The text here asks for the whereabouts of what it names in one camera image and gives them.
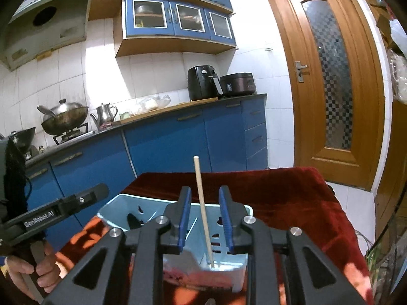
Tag black wok far left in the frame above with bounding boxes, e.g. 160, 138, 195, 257
8, 127, 36, 154

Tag white plastic bag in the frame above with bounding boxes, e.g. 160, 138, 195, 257
389, 19, 407, 57

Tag range hood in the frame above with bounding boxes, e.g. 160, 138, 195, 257
1, 0, 90, 71

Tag dark rice cooker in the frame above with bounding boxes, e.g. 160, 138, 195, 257
220, 72, 256, 97

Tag metal door handle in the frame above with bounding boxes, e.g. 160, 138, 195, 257
295, 61, 308, 83

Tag wooden door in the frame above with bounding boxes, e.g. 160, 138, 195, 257
268, 0, 385, 190

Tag wooden niche shelf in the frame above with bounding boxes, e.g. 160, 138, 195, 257
359, 0, 406, 238

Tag wok with lid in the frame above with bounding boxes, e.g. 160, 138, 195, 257
37, 99, 88, 136

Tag blue base cabinets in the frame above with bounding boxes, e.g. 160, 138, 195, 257
23, 94, 268, 251

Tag gas stove burner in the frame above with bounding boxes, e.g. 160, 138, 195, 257
52, 123, 88, 145

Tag person's left hand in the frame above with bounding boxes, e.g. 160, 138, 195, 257
5, 240, 62, 294

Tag black air fryer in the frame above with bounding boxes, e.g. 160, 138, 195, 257
187, 65, 224, 101

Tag bamboo chopstick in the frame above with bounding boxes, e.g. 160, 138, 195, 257
193, 156, 214, 268

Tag light blue utensil box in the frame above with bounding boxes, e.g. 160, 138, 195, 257
97, 193, 248, 293

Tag blue glass-door wall cabinet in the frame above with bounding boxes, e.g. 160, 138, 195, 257
113, 0, 236, 57

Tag steel kettle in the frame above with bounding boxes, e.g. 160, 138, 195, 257
90, 103, 118, 130

